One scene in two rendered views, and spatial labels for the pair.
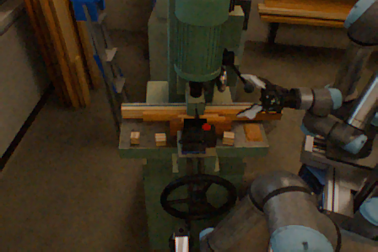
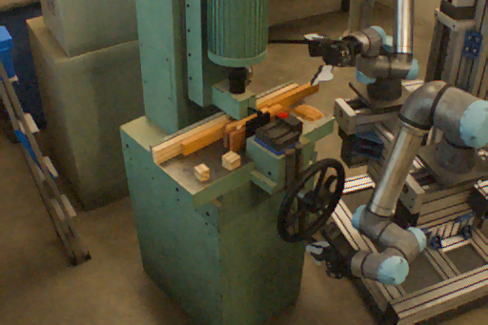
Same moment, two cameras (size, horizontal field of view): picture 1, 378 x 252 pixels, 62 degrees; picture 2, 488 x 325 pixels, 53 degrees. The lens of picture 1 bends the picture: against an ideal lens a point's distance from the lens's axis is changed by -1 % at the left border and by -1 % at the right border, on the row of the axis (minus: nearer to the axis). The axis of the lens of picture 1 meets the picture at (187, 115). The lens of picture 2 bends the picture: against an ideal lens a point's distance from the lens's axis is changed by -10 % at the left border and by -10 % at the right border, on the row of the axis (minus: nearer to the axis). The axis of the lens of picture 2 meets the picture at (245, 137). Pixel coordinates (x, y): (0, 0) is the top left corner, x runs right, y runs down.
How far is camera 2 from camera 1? 0.84 m
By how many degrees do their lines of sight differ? 30
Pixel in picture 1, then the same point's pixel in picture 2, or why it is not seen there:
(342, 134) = (400, 64)
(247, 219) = (412, 151)
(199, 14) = not seen: outside the picture
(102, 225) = not seen: outside the picture
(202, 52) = (258, 26)
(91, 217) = not seen: outside the picture
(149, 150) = (226, 179)
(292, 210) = (460, 97)
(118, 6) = not seen: outside the picture
